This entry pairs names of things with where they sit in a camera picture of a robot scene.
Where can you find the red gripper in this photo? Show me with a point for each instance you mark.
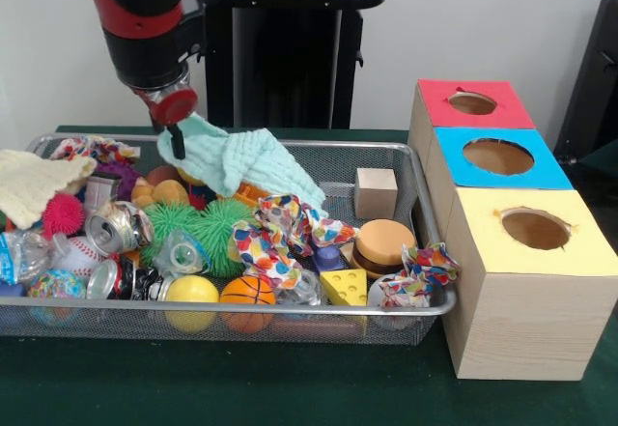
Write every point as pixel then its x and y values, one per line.
pixel 174 105

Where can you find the mint green cloth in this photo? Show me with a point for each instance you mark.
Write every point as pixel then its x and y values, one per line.
pixel 241 160

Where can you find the cream yellow cloth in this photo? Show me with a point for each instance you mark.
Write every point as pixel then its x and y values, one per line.
pixel 34 183

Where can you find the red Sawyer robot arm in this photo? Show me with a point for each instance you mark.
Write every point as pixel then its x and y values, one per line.
pixel 145 11

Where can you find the clear mesh bin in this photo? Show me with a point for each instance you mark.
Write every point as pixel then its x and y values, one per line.
pixel 193 327

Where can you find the wooden box with three holes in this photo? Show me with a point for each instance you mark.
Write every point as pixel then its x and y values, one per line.
pixel 521 300

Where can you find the green spiky ball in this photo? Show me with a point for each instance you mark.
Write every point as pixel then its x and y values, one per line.
pixel 220 233
pixel 169 223

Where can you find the pink spiky ball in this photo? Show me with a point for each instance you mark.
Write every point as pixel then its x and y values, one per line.
pixel 63 213

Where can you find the colourful patterned fabric toy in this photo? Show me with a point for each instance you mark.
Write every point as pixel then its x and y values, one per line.
pixel 285 238

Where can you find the yellow ball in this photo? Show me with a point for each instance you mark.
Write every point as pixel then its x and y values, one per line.
pixel 192 296

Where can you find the bright orange mini basketball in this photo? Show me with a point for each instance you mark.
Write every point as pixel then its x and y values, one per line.
pixel 248 296

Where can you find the light wooden cube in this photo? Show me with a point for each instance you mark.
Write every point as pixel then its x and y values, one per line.
pixel 376 192

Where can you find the yellow cone toy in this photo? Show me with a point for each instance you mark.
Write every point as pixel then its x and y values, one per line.
pixel 345 288

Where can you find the small basketball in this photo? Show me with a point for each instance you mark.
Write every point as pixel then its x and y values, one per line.
pixel 381 245

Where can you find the colourful crinkled packet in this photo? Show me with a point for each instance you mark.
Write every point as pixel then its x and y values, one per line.
pixel 415 276

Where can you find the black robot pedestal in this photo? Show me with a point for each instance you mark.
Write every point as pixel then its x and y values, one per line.
pixel 280 69

